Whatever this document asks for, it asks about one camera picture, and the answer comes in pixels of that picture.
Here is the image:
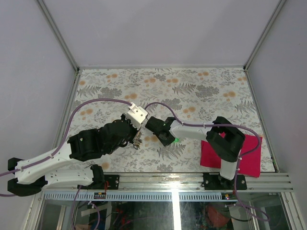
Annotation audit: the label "large metal keyring with clips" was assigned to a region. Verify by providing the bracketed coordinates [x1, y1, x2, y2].
[133, 129, 142, 150]

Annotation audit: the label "aluminium enclosure frame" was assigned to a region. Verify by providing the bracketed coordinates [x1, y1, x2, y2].
[24, 0, 295, 230]

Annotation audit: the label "floral patterned table mat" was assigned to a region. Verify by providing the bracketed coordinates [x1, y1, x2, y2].
[68, 68, 265, 173]

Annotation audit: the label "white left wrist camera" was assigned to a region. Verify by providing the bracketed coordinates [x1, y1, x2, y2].
[126, 103, 148, 130]

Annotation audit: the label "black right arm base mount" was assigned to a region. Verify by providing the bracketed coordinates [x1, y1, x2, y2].
[201, 172, 247, 191]

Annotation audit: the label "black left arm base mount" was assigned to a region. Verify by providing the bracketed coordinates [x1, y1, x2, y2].
[89, 164, 120, 190]

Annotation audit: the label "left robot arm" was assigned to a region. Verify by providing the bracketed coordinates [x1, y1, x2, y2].
[7, 114, 145, 197]

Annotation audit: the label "red folded cloth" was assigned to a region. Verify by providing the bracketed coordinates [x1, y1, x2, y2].
[200, 134, 263, 178]

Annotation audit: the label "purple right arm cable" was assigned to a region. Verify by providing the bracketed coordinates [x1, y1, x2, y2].
[145, 102, 269, 221]

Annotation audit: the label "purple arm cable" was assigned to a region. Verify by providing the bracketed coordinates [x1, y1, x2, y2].
[145, 102, 269, 221]
[0, 98, 134, 197]

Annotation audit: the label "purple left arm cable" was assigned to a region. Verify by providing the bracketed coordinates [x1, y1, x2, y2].
[0, 98, 134, 197]

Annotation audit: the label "grey slotted cable duct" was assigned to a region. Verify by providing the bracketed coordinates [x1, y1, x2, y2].
[44, 191, 223, 202]

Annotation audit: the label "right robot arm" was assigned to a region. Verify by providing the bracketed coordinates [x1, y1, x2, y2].
[145, 116, 245, 189]

